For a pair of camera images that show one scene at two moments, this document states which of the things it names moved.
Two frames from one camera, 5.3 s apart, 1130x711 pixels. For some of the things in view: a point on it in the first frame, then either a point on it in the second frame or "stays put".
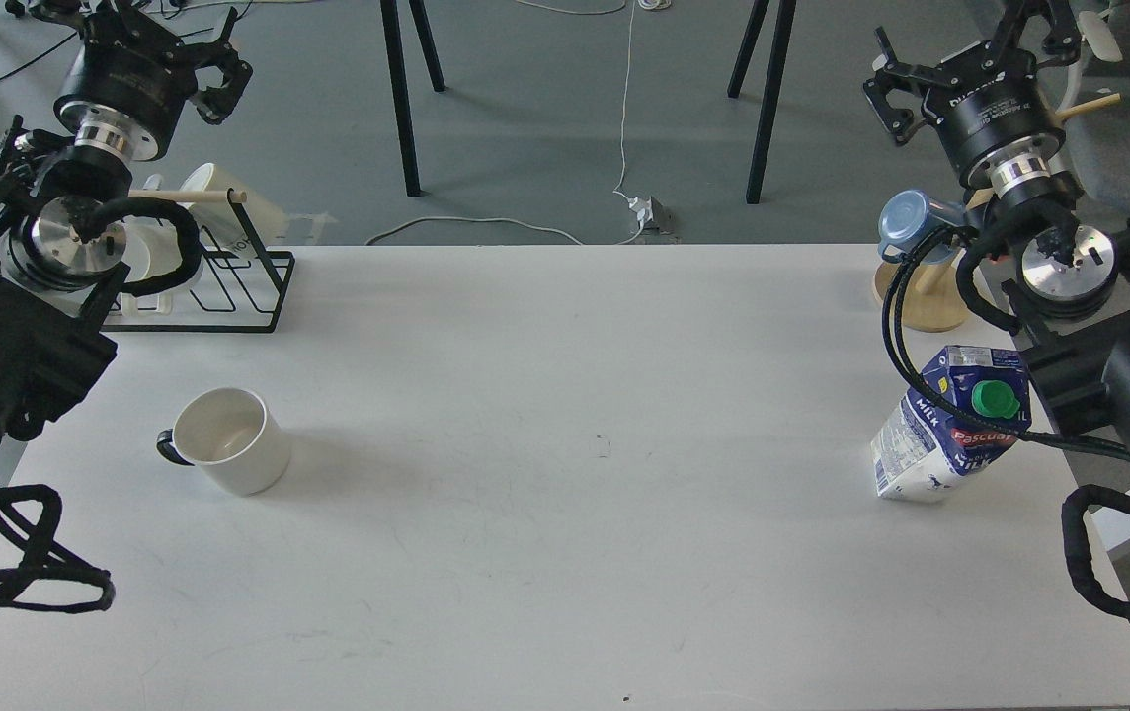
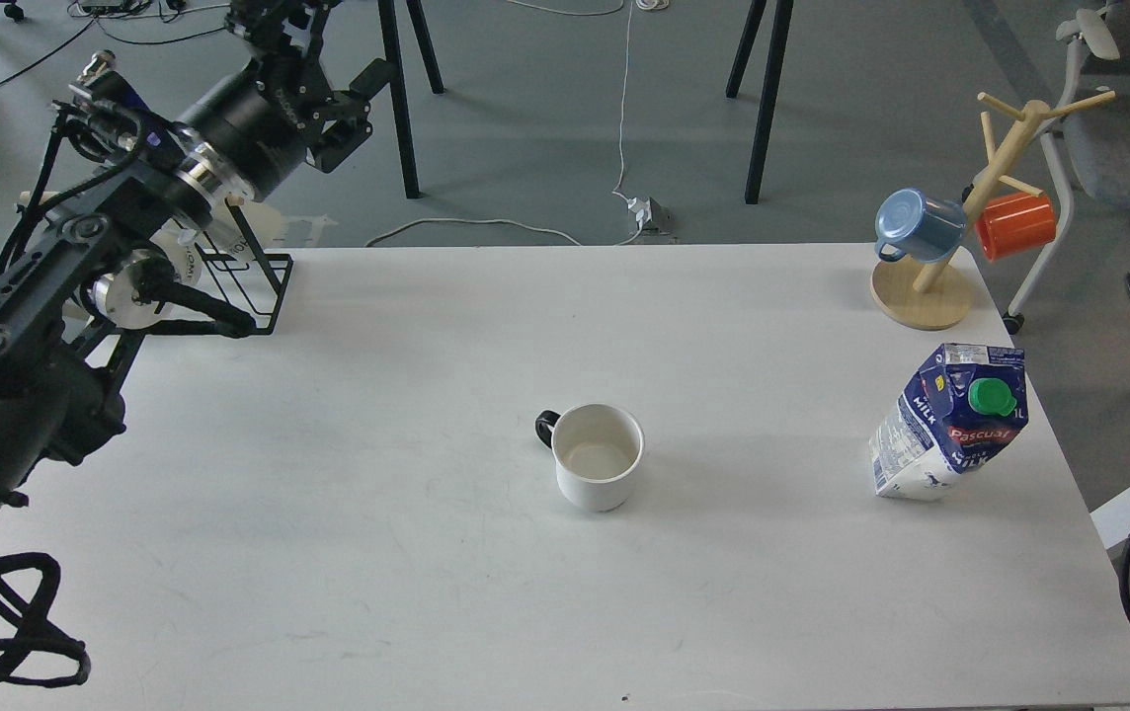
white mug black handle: x=235 y=438 -> x=597 y=448
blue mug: x=908 y=215 stays put
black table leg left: x=390 y=23 stays put
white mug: x=152 y=248 -> x=182 y=247
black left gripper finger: x=71 y=11 -> x=286 y=31
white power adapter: x=651 y=213 stays put
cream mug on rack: x=220 y=220 stays put
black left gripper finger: x=216 y=104 -> x=351 y=115
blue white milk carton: x=923 y=445 stays put
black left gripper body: x=124 y=62 -> x=258 y=123
